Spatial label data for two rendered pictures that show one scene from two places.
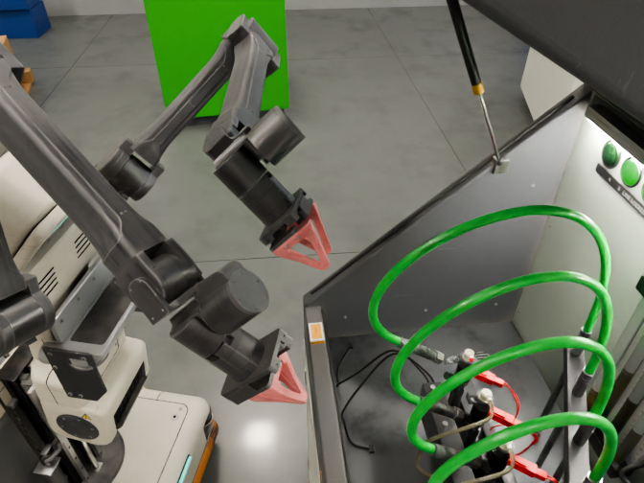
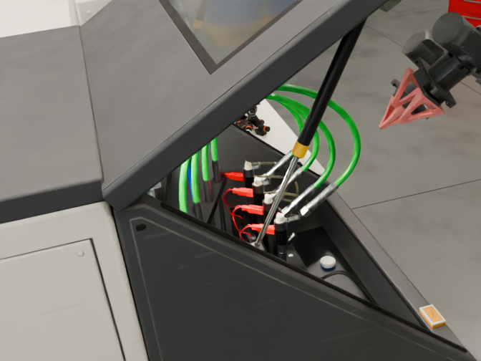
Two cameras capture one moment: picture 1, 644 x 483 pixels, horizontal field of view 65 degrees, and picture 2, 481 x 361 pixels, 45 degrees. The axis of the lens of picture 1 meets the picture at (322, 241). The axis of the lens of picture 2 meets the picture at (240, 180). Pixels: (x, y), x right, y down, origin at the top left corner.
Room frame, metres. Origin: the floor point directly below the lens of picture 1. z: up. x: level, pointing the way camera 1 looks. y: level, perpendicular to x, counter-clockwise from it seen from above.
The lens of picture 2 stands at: (1.54, -0.43, 1.84)
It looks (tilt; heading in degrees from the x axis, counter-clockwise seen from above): 31 degrees down; 174
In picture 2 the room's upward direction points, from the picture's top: 6 degrees counter-clockwise
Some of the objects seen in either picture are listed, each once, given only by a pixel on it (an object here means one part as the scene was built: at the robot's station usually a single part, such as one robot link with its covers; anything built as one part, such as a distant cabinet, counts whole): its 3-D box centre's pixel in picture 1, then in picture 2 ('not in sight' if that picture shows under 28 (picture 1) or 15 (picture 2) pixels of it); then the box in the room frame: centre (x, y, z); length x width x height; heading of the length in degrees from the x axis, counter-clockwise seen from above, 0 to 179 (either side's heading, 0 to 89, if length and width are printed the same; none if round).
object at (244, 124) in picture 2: not in sight; (250, 117); (-0.20, -0.19, 1.01); 0.23 x 0.11 x 0.06; 7
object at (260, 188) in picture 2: (483, 478); (265, 218); (0.39, -0.26, 1.01); 0.05 x 0.03 x 0.21; 97
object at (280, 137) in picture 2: not in sight; (255, 133); (-0.16, -0.18, 0.97); 0.70 x 0.22 x 0.03; 7
